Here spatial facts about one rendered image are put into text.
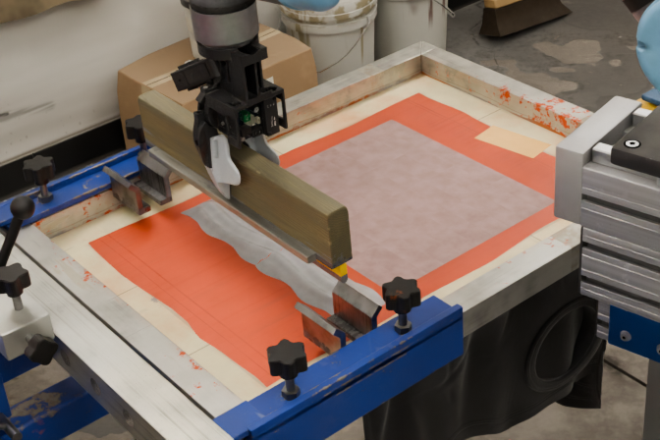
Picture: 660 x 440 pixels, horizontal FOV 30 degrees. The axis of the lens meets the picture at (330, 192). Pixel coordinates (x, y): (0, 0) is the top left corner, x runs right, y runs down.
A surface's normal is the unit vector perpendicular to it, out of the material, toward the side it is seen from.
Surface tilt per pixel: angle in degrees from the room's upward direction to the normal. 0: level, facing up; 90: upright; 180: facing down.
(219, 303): 0
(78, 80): 90
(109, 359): 0
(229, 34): 90
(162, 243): 0
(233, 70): 90
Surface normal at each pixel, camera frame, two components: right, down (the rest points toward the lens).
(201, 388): -0.07, -0.85
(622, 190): -0.62, 0.45
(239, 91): -0.77, 0.38
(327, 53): -0.04, 0.57
